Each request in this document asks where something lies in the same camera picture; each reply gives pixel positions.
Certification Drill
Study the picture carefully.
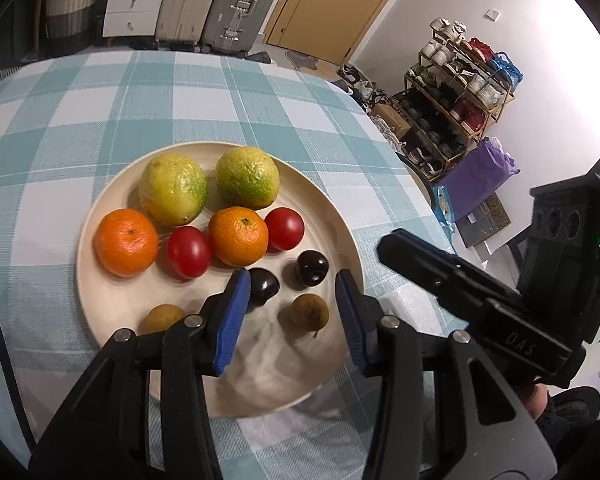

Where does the pile of loose shoes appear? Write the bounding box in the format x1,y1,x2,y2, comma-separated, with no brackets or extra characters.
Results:
336,64,406,153

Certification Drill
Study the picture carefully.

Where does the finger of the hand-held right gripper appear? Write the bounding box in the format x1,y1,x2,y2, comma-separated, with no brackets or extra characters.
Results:
377,228,587,389

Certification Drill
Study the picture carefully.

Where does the black cable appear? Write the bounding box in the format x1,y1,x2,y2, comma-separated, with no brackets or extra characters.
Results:
0,272,37,453

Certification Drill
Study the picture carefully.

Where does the patterned flat box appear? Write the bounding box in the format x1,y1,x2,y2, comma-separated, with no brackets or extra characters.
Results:
455,195,512,249

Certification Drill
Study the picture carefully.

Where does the small brown round fruit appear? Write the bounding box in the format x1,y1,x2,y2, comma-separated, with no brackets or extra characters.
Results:
139,304,186,336
290,293,330,337

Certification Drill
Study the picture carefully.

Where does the person's right hand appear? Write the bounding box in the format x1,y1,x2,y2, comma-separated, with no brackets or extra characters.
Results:
519,382,552,419

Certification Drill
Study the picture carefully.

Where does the dark purple plum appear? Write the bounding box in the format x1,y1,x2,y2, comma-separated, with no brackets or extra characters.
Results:
245,267,281,315
295,250,329,288

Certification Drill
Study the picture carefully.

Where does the large orange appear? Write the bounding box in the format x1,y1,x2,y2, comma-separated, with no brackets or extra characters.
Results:
93,208,160,278

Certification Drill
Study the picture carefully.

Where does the beige suitcase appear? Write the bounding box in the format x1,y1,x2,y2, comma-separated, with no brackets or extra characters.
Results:
155,0,229,47

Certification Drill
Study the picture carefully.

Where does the woven laundry basket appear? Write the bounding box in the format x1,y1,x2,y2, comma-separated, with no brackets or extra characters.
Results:
44,0,99,55

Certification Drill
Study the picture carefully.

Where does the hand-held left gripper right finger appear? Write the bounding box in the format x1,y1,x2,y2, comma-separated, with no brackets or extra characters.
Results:
334,269,562,480

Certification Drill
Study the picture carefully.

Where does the purple bag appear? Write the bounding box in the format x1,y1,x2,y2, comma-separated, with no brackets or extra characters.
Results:
437,136,522,222

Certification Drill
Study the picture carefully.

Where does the metal shoe rack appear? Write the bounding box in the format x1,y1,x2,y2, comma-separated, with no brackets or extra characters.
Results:
392,16,525,182

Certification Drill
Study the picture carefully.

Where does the yellow green citrus fruit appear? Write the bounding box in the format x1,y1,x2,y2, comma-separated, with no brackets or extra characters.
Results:
215,146,281,211
138,153,209,227

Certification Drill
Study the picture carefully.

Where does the small orange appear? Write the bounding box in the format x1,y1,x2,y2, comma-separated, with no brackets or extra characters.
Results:
208,206,270,267

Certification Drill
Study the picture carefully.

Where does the wooden door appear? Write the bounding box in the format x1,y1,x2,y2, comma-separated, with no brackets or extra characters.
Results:
264,0,418,67

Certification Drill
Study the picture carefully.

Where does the grey suitcase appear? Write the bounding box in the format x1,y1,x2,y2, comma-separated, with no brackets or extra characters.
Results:
200,0,289,56

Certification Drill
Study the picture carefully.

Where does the blue plastic wrapper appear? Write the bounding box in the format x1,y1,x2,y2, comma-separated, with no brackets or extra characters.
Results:
430,184,456,242

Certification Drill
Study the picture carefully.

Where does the red tomato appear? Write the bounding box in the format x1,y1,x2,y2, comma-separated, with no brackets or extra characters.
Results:
167,226,212,280
264,207,305,252

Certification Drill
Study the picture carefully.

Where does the cream round plate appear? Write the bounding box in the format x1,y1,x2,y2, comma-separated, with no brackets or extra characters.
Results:
76,142,366,418

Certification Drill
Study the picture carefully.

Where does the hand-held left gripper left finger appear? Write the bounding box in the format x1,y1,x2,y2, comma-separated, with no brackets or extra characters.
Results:
30,268,252,480

